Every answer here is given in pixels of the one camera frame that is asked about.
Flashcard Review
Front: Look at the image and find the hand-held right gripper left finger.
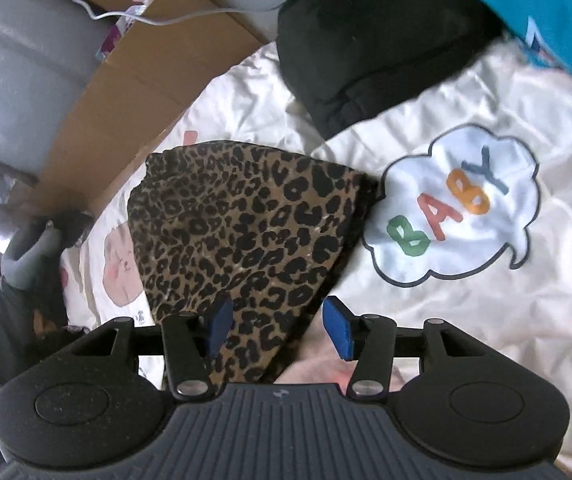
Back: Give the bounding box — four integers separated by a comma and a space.
73, 297, 235, 403

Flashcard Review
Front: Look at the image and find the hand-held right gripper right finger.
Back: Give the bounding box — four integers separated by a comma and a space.
322, 296, 487, 401

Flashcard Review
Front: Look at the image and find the leopard print skirt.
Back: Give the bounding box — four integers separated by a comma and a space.
126, 140, 381, 385

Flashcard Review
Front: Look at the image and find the black cloth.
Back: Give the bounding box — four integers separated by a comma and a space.
50, 210, 96, 251

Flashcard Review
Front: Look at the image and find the cream printed blanket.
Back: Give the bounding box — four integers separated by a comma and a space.
58, 35, 572, 476

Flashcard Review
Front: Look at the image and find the grey plush toy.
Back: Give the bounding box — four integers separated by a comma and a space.
0, 217, 64, 291

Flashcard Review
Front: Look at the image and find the flattened cardboard sheet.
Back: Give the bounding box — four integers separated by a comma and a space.
40, 0, 271, 216

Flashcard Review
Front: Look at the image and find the folded black garment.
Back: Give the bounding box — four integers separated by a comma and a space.
277, 0, 509, 140

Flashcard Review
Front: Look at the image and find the grey upright mattress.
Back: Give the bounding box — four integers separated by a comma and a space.
0, 0, 111, 176

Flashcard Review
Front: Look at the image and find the teal printed blanket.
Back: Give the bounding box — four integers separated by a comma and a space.
416, 0, 572, 106

